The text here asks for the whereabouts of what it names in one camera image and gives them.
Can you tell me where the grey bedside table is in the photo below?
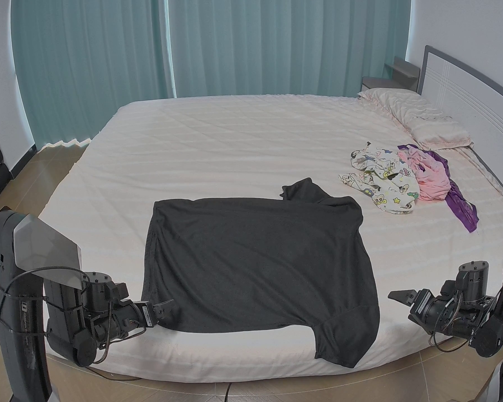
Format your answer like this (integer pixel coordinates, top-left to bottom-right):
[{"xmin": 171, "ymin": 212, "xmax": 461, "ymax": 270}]
[{"xmin": 362, "ymin": 56, "xmax": 421, "ymax": 93}]

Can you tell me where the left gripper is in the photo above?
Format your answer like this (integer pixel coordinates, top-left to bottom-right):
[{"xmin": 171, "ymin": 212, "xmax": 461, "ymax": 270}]
[{"xmin": 108, "ymin": 299, "xmax": 175, "ymax": 341}]

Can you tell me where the black T-shirt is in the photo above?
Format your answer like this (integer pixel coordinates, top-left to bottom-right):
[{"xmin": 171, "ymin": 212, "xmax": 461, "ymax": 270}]
[{"xmin": 142, "ymin": 178, "xmax": 381, "ymax": 369}]

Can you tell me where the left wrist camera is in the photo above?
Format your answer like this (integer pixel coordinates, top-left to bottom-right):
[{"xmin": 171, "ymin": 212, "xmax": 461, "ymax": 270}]
[{"xmin": 108, "ymin": 282, "xmax": 129, "ymax": 305}]

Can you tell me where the white printed pyjama top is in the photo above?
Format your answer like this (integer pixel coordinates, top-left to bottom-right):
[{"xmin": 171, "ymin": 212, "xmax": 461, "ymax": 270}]
[{"xmin": 339, "ymin": 141, "xmax": 421, "ymax": 216}]

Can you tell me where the pink garment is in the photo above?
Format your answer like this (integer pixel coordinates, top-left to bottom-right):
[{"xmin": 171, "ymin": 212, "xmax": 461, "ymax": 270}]
[{"xmin": 397, "ymin": 148, "xmax": 451, "ymax": 202}]

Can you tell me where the black cable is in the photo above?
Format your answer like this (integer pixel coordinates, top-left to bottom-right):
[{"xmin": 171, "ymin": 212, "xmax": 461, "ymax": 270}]
[{"xmin": 0, "ymin": 266, "xmax": 89, "ymax": 334}]

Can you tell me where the cream pillow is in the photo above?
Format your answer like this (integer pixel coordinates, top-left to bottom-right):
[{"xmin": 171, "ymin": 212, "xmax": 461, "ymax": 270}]
[{"xmin": 357, "ymin": 88, "xmax": 474, "ymax": 150}]

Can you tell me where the purple garment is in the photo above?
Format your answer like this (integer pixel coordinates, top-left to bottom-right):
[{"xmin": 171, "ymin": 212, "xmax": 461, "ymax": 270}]
[{"xmin": 397, "ymin": 143, "xmax": 479, "ymax": 233}]

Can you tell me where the blue-green curtain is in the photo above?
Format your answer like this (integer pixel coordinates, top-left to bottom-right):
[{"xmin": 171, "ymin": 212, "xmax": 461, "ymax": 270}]
[
  {"xmin": 165, "ymin": 0, "xmax": 413, "ymax": 99},
  {"xmin": 10, "ymin": 0, "xmax": 177, "ymax": 145}
]

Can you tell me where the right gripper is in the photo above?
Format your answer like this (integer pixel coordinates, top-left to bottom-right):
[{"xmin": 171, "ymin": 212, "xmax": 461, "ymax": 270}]
[{"xmin": 387, "ymin": 289, "xmax": 450, "ymax": 335}]

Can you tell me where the bed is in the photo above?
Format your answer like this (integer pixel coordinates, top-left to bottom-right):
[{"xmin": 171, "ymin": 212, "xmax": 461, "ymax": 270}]
[{"xmin": 38, "ymin": 44, "xmax": 503, "ymax": 386}]

